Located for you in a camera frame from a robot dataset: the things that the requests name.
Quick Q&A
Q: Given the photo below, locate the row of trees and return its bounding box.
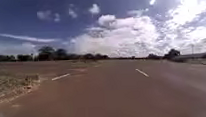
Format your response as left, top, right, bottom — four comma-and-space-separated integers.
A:
0, 42, 110, 65

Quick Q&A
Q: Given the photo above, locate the dark tree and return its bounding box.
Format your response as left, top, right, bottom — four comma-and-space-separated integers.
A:
163, 48, 181, 61

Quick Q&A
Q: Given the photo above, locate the reddish asphalt road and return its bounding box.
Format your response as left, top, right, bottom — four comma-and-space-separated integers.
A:
0, 54, 206, 117

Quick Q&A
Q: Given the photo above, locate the white dashed centre line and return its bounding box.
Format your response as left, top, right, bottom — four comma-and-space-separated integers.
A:
134, 68, 150, 78

